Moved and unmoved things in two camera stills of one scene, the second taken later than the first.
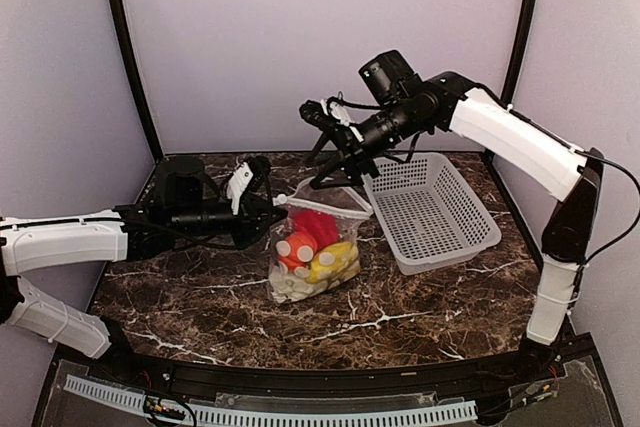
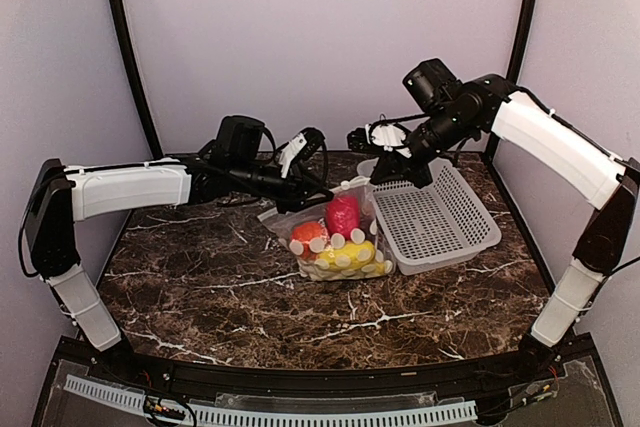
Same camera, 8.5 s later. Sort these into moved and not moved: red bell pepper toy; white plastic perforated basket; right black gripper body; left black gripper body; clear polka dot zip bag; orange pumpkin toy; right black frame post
Moved: left black gripper body; orange pumpkin toy; clear polka dot zip bag; red bell pepper toy; right black gripper body
Not moved: white plastic perforated basket; right black frame post
